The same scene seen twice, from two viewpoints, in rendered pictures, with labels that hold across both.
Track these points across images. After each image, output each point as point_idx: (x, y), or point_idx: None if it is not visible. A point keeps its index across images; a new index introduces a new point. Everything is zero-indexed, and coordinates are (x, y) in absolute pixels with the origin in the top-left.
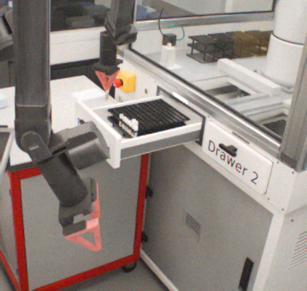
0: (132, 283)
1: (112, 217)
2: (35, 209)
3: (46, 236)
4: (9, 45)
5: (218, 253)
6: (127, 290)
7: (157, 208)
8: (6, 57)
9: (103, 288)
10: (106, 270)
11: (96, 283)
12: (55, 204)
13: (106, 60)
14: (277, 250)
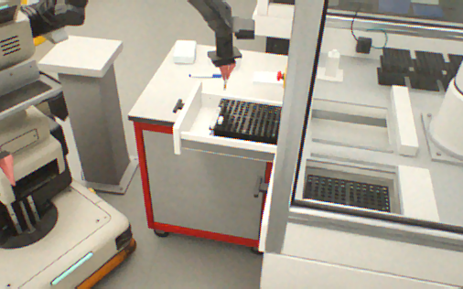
0: (251, 265)
1: (233, 198)
2: (156, 159)
3: (167, 185)
4: (61, 14)
5: None
6: (240, 268)
7: None
8: (70, 23)
9: (224, 254)
10: (228, 240)
11: (223, 246)
12: (176, 162)
13: (217, 50)
14: None
